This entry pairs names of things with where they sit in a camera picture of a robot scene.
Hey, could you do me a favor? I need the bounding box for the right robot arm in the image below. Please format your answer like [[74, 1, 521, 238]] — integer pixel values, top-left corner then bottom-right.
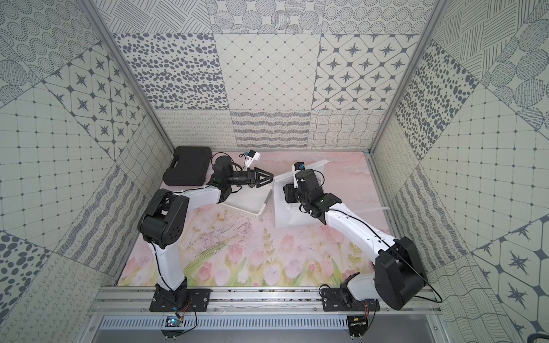
[[283, 161, 427, 310]]

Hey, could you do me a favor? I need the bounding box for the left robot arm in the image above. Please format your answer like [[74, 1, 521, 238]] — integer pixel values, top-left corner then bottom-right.
[[138, 155, 274, 307]]

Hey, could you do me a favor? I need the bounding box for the white perforated plastic basket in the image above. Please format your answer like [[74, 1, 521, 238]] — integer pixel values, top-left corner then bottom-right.
[[221, 184, 272, 221]]

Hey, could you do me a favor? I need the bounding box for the black plastic tool case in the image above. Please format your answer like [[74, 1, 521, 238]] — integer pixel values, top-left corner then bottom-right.
[[162, 146, 212, 186]]

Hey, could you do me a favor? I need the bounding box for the floral pink table mat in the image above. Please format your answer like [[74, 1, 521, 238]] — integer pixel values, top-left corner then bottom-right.
[[116, 151, 400, 287]]

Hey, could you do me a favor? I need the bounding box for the white vent grille strip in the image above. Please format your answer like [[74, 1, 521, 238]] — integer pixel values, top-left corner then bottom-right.
[[100, 314, 347, 330]]

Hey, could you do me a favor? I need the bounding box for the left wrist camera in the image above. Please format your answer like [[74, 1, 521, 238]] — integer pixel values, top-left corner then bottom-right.
[[240, 149, 261, 169]]

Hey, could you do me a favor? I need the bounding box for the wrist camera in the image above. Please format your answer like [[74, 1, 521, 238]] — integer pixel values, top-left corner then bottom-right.
[[292, 161, 305, 179], [240, 149, 261, 169]]

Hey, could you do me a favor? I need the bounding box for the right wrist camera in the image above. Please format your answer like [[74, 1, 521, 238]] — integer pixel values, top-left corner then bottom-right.
[[292, 161, 305, 179]]

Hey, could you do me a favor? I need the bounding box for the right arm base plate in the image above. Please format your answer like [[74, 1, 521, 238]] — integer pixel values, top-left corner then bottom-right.
[[318, 272, 380, 312]]

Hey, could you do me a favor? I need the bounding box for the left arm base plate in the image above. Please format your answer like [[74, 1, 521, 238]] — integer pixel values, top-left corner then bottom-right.
[[149, 287, 212, 312]]

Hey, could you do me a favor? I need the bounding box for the aluminium mounting rail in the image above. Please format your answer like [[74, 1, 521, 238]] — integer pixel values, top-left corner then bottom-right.
[[87, 285, 387, 317]]

